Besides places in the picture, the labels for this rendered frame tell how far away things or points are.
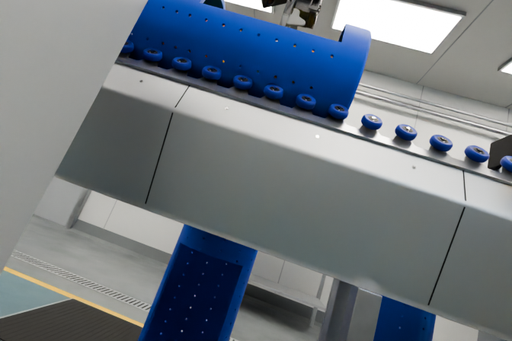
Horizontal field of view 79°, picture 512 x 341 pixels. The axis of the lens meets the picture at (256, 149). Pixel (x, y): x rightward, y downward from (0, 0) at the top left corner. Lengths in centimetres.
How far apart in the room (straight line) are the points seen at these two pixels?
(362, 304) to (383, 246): 12
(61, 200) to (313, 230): 438
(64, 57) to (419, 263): 68
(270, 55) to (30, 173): 50
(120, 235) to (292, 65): 393
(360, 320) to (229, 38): 64
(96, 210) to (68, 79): 418
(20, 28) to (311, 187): 50
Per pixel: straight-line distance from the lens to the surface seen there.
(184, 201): 68
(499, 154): 97
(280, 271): 403
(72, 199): 476
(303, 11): 87
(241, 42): 74
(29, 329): 136
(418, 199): 68
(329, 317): 82
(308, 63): 72
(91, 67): 51
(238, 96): 69
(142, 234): 433
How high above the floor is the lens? 64
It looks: 15 degrees up
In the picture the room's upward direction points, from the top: 20 degrees clockwise
